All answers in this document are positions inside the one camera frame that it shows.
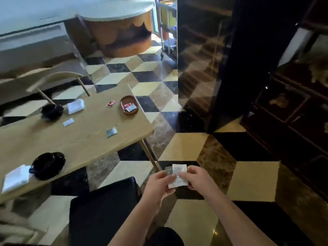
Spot person's right hand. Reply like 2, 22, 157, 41
178, 165, 221, 203

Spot person's left hand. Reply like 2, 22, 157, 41
141, 170, 177, 211

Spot white paper packet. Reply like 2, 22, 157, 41
168, 164, 188, 189

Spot person's right forearm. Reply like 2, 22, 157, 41
207, 191, 278, 246

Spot person's left forearm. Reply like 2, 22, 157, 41
109, 200, 156, 246

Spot person's dark trousers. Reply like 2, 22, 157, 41
145, 227, 185, 246

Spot black chair seat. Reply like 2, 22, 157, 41
69, 177, 142, 246

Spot brown oval tray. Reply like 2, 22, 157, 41
120, 95, 139, 115

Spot wooden table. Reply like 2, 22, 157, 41
0, 84, 154, 204

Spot white folded napkin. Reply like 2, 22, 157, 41
67, 99, 85, 115
1, 165, 32, 194

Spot black ashtray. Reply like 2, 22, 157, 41
29, 152, 66, 181
41, 103, 64, 122

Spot black glossy pillar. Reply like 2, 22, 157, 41
207, 0, 316, 133

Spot wooden chair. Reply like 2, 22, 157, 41
26, 71, 91, 105

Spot metal service cart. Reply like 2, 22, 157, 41
155, 0, 178, 59

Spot round orange counter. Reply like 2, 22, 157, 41
77, 0, 156, 58

